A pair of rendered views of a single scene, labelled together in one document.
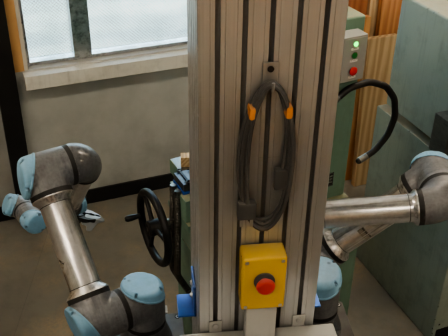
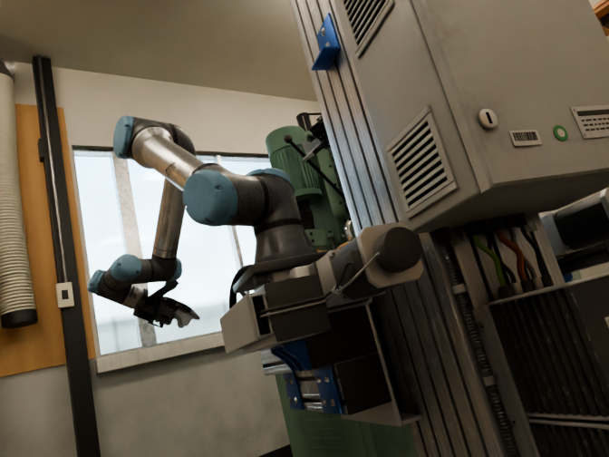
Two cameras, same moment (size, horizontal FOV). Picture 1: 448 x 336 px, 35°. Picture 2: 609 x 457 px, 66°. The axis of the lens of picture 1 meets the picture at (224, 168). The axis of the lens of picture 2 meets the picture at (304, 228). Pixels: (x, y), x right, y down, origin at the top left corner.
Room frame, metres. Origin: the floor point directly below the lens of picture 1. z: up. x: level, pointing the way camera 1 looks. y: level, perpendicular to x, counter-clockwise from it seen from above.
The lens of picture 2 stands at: (0.40, 0.44, 0.63)
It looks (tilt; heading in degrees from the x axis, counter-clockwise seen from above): 14 degrees up; 345
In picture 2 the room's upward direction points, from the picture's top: 14 degrees counter-clockwise
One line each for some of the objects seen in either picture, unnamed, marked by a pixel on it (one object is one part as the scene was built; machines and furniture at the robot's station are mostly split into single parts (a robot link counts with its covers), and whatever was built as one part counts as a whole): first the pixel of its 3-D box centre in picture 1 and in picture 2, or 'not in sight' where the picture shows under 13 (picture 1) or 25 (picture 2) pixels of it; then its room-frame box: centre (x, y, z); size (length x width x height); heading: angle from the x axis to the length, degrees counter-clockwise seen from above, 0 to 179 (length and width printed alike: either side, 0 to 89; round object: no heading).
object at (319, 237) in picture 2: not in sight; (316, 241); (2.16, -0.08, 1.03); 0.14 x 0.07 x 0.09; 117
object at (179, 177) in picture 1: (195, 181); not in sight; (2.03, 0.10, 0.99); 0.13 x 0.11 x 0.06; 27
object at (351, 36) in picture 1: (348, 56); not in sight; (2.17, -0.41, 1.40); 0.10 x 0.06 x 0.16; 117
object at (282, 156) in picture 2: not in sight; (293, 168); (2.15, -0.06, 1.35); 0.18 x 0.18 x 0.31
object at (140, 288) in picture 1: (141, 300); (269, 200); (1.43, 0.22, 0.98); 0.13 x 0.12 x 0.14; 123
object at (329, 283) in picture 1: (319, 285); not in sight; (1.51, -0.28, 0.98); 0.13 x 0.12 x 0.14; 178
